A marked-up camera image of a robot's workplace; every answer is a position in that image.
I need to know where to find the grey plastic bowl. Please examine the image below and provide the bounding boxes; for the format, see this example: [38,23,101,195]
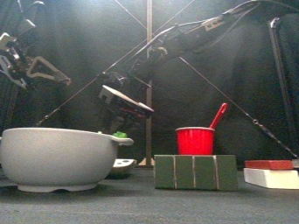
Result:
[0,127,137,193]

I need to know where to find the white and red nigiri toy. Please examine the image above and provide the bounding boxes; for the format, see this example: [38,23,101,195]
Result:
[243,159,299,190]

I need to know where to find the small white toy dish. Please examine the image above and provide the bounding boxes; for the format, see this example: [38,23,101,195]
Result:
[107,157,138,178]

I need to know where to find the green sushi roll block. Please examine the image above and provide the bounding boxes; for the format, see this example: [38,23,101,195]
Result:
[154,154,239,193]

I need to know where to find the red plastic cup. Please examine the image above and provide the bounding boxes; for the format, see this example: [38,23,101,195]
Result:
[174,126,217,156]

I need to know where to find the green toy peas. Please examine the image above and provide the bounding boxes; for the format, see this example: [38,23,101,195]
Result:
[97,130,130,139]

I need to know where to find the diagonal frame brace cable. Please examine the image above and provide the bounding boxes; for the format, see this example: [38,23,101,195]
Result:
[114,0,299,160]
[34,0,198,128]

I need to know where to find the vertical metal frame post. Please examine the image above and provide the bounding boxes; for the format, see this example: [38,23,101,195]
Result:
[138,0,155,168]

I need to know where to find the red spoon handle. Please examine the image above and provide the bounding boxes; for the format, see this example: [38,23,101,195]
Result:
[209,102,230,130]

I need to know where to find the black curved frame bar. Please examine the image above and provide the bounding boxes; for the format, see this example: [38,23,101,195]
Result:
[267,16,299,147]

